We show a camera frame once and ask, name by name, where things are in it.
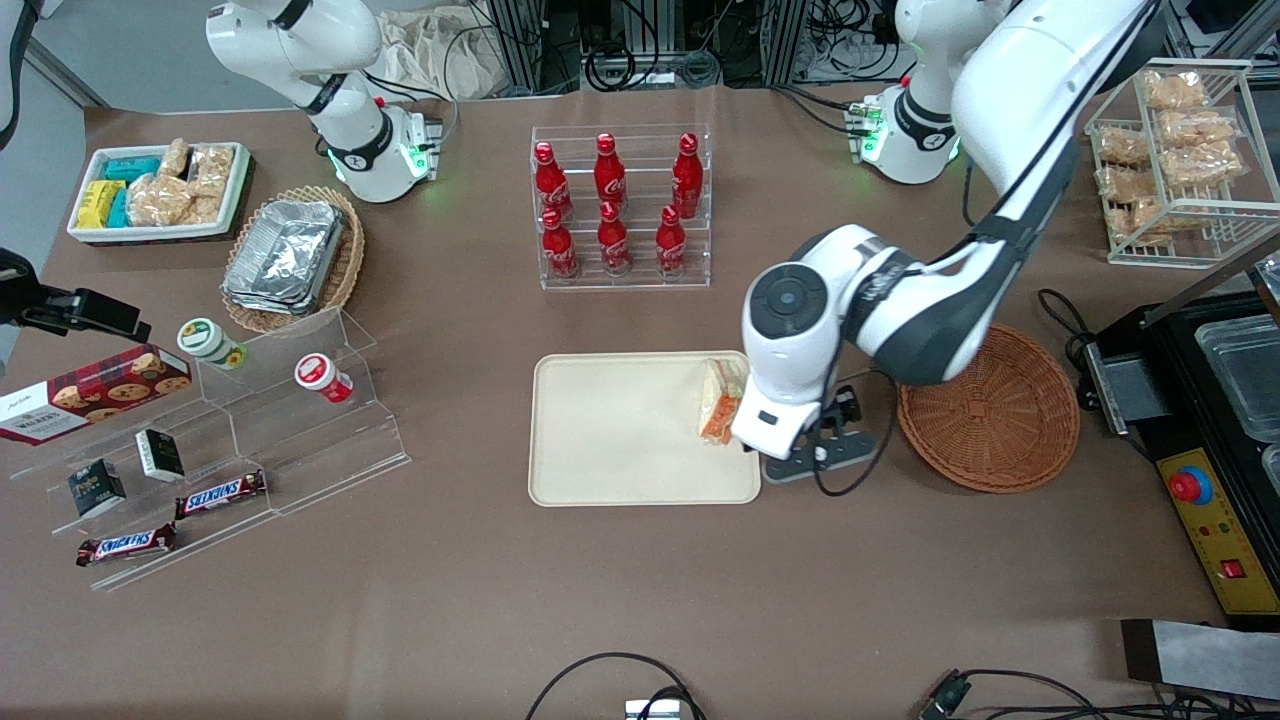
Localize triangle sandwich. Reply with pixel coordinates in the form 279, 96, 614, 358
697, 357, 752, 447

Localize black hanging cable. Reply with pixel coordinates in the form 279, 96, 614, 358
0, 0, 43, 151

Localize clear acrylic bottle rack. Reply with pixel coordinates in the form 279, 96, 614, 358
530, 124, 712, 291

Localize small dark tea box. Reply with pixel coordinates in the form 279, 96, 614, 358
135, 428, 187, 484
67, 458, 128, 519

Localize clear plastic container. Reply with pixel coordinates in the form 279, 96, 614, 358
1194, 314, 1280, 443

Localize oval tan wicker basket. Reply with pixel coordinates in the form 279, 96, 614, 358
220, 185, 366, 336

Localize red lid yogurt cup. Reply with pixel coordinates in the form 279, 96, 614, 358
294, 353, 355, 405

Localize red cola bottle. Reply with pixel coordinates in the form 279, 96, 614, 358
594, 132, 628, 207
541, 207, 580, 280
597, 200, 632, 277
671, 132, 704, 220
655, 205, 689, 278
535, 141, 574, 223

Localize white rectangular snack tray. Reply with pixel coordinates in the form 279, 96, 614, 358
67, 142, 252, 245

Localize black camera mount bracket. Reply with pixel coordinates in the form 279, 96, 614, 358
763, 387, 880, 485

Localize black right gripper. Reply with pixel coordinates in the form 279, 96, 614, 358
0, 247, 152, 344

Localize red emergency stop button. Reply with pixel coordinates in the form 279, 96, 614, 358
1169, 464, 1214, 509

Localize grey black flat strip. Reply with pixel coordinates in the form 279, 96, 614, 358
1119, 618, 1280, 702

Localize red tartan cookie box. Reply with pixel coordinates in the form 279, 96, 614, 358
0, 343, 193, 447

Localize beige cloth bag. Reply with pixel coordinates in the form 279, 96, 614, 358
373, 6, 503, 102

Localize round brown wicker basket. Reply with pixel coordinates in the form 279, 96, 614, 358
896, 322, 1081, 494

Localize stacked foil containers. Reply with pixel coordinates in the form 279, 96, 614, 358
221, 199, 347, 317

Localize snickers chocolate bar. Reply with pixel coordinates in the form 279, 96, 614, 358
76, 522, 179, 568
175, 469, 268, 521

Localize clear acrylic step display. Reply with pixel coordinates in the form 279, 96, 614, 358
8, 305, 412, 594

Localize bagged fried snack pack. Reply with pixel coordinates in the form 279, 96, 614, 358
1158, 108, 1239, 153
1104, 198, 1169, 248
1094, 164, 1163, 202
1140, 68, 1208, 112
1163, 144, 1248, 189
1094, 127, 1152, 167

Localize yellow snack pack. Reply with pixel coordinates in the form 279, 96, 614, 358
77, 180, 126, 230

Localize black machine yellow panel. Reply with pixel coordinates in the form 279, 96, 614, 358
1098, 290, 1280, 633

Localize black looped cable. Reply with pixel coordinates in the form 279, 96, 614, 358
524, 652, 707, 720

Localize beige plastic tray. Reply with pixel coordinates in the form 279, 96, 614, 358
528, 350, 762, 508

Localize grey metal flap plate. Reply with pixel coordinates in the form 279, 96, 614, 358
1084, 344, 1173, 438

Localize black plug with cable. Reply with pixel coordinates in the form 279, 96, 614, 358
917, 667, 1280, 720

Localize green lid yogurt cup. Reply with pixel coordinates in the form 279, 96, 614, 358
177, 317, 248, 372

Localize white wire rack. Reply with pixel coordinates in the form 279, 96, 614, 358
1084, 57, 1280, 269

